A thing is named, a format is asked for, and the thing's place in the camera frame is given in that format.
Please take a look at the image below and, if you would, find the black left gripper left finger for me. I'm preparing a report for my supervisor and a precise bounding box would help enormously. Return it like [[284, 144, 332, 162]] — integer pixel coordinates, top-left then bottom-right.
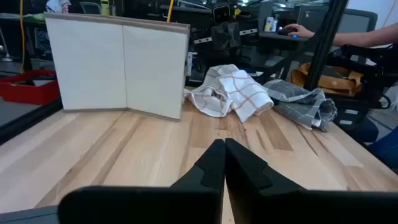
[[58, 139, 226, 224]]

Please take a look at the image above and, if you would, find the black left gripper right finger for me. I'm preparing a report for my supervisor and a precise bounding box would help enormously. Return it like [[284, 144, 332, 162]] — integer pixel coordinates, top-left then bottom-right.
[[225, 138, 398, 224]]

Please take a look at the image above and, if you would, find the white towel orange grid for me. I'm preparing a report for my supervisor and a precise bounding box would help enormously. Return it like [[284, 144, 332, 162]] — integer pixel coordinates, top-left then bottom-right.
[[183, 64, 274, 124]]

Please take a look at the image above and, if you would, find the grey towel white grid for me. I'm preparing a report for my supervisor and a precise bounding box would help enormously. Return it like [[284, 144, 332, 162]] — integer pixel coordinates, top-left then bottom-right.
[[262, 79, 338, 132]]

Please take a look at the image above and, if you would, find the person's forearm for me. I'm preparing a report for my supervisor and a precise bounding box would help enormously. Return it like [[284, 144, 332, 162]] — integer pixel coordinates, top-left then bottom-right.
[[332, 23, 398, 48]]

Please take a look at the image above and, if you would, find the white bottle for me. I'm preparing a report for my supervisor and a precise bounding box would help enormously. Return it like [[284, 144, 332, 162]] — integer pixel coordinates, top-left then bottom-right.
[[264, 16, 279, 32]]

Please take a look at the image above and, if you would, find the black computer mouse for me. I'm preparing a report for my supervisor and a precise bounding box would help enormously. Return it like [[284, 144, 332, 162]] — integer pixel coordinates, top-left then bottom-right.
[[276, 27, 297, 36]]

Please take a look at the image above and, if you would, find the person's hand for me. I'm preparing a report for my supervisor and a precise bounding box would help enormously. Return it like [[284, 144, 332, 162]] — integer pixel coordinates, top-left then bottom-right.
[[284, 24, 315, 39]]

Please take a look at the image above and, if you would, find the tan paper bag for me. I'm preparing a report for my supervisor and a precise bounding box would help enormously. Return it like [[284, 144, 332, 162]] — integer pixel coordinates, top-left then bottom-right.
[[291, 62, 364, 97]]

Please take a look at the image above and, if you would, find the grey monitor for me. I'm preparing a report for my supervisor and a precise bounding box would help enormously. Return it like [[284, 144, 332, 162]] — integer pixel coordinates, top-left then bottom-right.
[[297, 6, 379, 34]]

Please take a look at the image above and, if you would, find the beige fabric storage box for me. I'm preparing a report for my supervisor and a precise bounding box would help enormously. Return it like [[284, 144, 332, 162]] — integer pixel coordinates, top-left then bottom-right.
[[45, 12, 191, 121]]

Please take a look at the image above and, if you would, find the blue chair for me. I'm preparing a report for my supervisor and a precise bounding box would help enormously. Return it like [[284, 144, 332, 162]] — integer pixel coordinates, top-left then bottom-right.
[[368, 126, 398, 170]]

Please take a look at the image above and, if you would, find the red plastic bin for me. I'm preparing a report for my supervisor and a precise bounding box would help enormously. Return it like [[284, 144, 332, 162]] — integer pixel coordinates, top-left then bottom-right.
[[0, 70, 62, 106]]

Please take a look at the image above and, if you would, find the yellow cable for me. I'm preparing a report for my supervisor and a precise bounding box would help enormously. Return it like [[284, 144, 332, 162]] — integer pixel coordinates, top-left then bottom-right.
[[19, 0, 26, 74], [166, 0, 175, 23]]

